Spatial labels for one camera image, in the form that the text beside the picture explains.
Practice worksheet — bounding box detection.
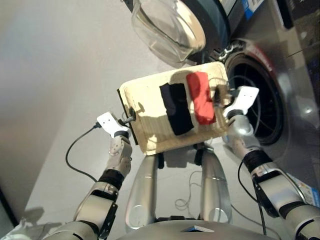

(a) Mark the red garment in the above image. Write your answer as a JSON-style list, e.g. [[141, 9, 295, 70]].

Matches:
[[186, 71, 217, 125]]

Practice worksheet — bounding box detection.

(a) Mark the black garment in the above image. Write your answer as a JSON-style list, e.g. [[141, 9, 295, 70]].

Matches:
[[159, 83, 195, 137]]

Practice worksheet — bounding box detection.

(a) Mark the pale woven basket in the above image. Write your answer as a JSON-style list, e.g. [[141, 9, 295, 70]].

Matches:
[[118, 61, 230, 156]]

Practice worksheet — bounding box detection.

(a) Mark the grey washing machine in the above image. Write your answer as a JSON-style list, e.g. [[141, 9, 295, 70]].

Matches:
[[209, 0, 320, 208]]

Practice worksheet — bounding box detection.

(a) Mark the round washing machine door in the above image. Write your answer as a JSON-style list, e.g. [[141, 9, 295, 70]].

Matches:
[[119, 0, 231, 68]]

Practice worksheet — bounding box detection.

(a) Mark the silver robot leg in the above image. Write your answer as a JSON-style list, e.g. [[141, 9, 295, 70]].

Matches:
[[201, 147, 233, 225], [124, 154, 159, 230]]

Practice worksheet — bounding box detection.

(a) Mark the blue energy label sticker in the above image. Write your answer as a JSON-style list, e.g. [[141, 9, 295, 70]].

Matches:
[[222, 0, 266, 20]]

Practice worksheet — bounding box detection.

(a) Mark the silver robot torso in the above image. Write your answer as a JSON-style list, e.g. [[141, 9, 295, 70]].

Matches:
[[116, 217, 276, 240]]

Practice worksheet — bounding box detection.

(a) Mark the white blue warning sticker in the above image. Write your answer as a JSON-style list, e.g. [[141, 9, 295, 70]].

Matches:
[[289, 172, 315, 208]]

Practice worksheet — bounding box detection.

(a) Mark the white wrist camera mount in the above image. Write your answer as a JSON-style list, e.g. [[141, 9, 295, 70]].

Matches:
[[223, 85, 260, 116], [96, 112, 130, 138]]

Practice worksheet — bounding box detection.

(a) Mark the thin floor cable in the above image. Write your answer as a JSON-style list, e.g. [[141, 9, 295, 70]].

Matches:
[[174, 169, 203, 211]]

